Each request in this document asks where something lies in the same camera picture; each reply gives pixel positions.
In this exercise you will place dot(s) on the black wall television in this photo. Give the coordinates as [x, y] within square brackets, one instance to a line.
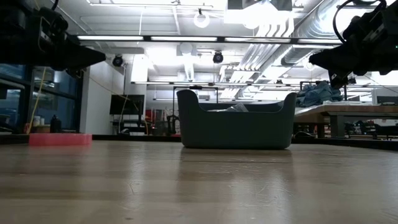
[126, 104]

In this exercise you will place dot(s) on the black ceiling spotlight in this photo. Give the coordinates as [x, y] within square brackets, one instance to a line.
[218, 57]
[117, 61]

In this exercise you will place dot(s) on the black bottle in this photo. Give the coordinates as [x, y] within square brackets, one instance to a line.
[55, 126]

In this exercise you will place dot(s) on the television stand cart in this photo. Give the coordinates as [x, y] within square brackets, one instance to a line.
[130, 127]

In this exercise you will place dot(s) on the red shallow tray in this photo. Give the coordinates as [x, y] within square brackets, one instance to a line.
[59, 139]

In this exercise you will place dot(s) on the round white ceiling lamp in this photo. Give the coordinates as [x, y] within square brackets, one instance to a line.
[201, 20]

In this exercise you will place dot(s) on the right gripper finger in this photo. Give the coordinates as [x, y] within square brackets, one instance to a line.
[335, 60]
[339, 81]

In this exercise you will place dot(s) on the glass window panes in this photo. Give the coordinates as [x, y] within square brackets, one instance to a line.
[59, 105]

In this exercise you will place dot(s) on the blue cloth pile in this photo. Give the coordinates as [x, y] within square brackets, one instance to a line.
[317, 93]

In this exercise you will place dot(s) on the silver spiral air duct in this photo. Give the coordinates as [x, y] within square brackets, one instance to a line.
[311, 25]

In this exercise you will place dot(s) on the clear plastic bag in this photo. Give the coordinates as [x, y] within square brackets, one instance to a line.
[237, 108]

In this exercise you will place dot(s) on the long ceiling light strip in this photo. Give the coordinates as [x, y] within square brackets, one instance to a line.
[258, 40]
[183, 39]
[320, 41]
[110, 38]

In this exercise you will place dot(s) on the small white cup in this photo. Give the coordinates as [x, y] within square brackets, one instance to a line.
[36, 121]

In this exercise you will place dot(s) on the black aluminium rig frame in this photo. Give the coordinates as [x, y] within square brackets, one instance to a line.
[124, 137]

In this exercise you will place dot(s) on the black robot arm in room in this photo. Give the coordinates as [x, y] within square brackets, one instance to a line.
[172, 124]

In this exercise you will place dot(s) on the dark computer monitor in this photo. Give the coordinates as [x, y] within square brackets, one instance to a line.
[387, 100]

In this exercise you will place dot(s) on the dark grey plastic basket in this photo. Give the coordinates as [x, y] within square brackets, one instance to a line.
[236, 130]

